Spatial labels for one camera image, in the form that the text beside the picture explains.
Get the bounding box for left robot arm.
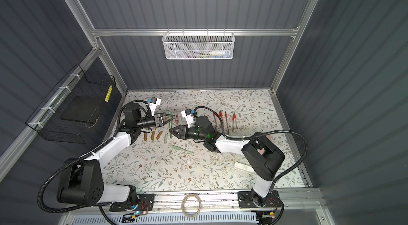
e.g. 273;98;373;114
37;98;175;213

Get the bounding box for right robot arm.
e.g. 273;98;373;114
169;106;309;206

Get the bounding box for floral table mat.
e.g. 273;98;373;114
92;89;307;194

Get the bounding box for white rectangular eraser box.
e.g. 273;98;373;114
234;162;253;173

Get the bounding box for roll of clear tape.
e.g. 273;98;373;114
181;194;203;218

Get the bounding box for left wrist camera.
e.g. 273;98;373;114
147;97;162;116

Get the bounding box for white wire mesh basket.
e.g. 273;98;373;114
162;32;235;60

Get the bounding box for black wire basket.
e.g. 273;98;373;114
26;66;116;144

